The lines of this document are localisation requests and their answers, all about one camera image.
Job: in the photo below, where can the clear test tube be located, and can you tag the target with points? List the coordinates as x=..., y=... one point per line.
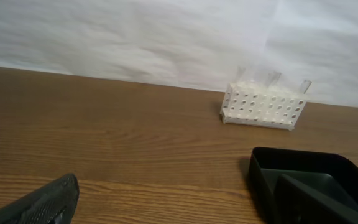
x=273, y=79
x=305, y=86

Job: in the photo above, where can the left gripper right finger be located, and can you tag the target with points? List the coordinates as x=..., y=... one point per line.
x=303, y=202

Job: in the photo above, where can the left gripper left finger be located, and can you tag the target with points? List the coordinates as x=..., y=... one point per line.
x=45, y=202

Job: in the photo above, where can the black tray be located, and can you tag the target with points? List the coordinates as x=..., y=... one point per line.
x=340, y=165

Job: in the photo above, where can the white test tube rack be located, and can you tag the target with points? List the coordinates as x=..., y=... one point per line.
x=261, y=107

